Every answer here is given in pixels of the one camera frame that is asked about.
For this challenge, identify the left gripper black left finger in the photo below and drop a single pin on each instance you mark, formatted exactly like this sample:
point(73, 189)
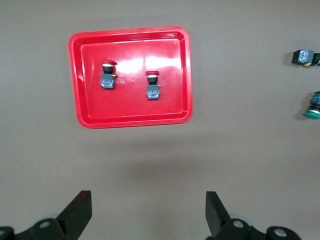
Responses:
point(75, 215)

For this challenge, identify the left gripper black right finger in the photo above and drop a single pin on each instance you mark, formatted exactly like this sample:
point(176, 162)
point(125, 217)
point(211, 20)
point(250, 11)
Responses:
point(217, 217)

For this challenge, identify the red push button switch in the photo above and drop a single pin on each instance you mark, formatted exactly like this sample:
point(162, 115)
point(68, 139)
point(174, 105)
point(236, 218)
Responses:
point(108, 81)
point(153, 92)

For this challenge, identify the brown table cover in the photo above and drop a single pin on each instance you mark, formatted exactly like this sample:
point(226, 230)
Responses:
point(237, 150)

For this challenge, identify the red plastic tray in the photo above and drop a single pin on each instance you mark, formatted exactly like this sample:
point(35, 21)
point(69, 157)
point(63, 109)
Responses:
point(162, 110)

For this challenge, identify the green push button switch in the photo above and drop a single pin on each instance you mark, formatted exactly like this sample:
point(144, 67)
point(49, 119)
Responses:
point(303, 57)
point(312, 114)

